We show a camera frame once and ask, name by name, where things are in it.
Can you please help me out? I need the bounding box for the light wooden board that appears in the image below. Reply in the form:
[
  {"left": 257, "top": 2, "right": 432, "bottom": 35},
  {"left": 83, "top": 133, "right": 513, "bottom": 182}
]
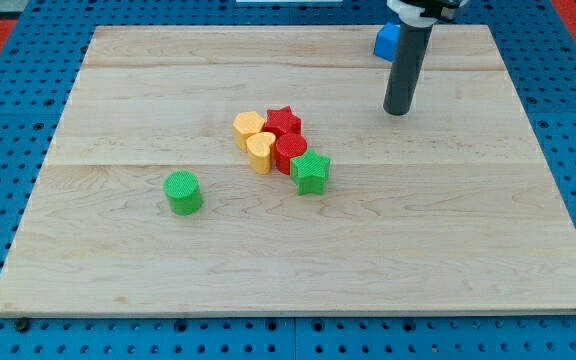
[{"left": 0, "top": 25, "right": 576, "bottom": 318}]

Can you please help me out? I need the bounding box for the red cylinder block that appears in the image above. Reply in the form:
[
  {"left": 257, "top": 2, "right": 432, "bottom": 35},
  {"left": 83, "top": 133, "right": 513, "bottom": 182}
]
[{"left": 275, "top": 133, "right": 308, "bottom": 175}]

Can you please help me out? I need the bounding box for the green star block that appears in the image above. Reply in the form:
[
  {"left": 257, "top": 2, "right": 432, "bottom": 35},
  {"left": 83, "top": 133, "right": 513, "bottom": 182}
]
[{"left": 290, "top": 149, "right": 331, "bottom": 195}]

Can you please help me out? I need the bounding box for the white black robot arm flange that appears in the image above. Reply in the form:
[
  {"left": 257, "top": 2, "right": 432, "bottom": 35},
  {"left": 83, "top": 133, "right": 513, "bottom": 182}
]
[{"left": 386, "top": 0, "right": 472, "bottom": 28}]

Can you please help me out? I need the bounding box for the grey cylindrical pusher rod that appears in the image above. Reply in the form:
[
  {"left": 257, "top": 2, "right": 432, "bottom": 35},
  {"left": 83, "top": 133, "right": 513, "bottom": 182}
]
[{"left": 383, "top": 23, "right": 433, "bottom": 116}]

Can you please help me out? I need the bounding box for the green cylinder block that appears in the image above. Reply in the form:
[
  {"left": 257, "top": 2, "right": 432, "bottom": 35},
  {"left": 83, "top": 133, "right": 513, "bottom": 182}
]
[{"left": 163, "top": 170, "right": 203, "bottom": 216}]

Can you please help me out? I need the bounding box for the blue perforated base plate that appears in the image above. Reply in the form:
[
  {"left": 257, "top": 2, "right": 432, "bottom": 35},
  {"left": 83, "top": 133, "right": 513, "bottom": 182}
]
[{"left": 0, "top": 1, "right": 576, "bottom": 359}]

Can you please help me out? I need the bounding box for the blue cube block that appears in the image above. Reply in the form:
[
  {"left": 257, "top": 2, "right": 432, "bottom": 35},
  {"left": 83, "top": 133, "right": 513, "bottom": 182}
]
[{"left": 373, "top": 23, "right": 400, "bottom": 62}]

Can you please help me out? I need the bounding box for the yellow hexagon block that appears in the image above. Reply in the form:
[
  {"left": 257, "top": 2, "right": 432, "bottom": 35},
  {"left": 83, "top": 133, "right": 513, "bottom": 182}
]
[{"left": 232, "top": 111, "right": 265, "bottom": 152}]

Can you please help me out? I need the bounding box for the yellow heart block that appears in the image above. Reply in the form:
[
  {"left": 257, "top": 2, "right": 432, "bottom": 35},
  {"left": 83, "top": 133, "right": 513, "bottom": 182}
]
[{"left": 246, "top": 132, "right": 276, "bottom": 174}]

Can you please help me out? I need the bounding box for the red star block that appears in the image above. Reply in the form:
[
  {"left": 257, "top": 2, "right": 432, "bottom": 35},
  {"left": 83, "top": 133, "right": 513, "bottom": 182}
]
[{"left": 263, "top": 106, "right": 302, "bottom": 138}]

